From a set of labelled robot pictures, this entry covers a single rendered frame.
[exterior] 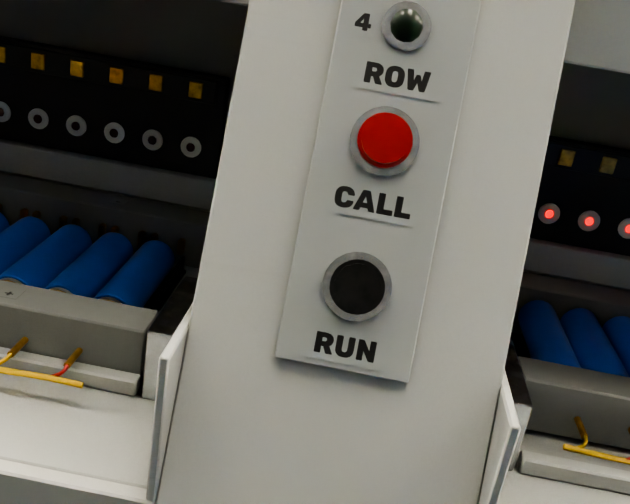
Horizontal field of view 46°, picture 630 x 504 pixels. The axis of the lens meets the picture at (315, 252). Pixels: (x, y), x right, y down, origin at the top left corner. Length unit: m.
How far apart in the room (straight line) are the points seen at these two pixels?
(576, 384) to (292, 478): 0.12
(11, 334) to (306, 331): 0.12
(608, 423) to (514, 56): 0.15
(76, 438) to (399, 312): 0.11
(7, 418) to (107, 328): 0.04
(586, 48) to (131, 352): 0.18
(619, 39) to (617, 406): 0.13
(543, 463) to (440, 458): 0.06
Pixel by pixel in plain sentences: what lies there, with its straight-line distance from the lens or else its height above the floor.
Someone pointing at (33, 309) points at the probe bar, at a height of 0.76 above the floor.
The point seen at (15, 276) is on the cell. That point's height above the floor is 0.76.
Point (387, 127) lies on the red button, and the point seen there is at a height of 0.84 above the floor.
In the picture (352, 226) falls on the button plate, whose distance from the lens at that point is 0.22.
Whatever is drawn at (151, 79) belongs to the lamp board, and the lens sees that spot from 0.39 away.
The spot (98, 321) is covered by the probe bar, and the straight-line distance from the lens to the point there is 0.28.
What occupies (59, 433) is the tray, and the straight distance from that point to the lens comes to 0.26.
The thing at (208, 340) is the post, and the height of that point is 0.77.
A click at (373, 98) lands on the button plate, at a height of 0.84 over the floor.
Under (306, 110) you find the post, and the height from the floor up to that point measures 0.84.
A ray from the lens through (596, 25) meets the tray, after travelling 0.25.
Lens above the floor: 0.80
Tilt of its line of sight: 1 degrees down
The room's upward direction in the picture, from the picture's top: 11 degrees clockwise
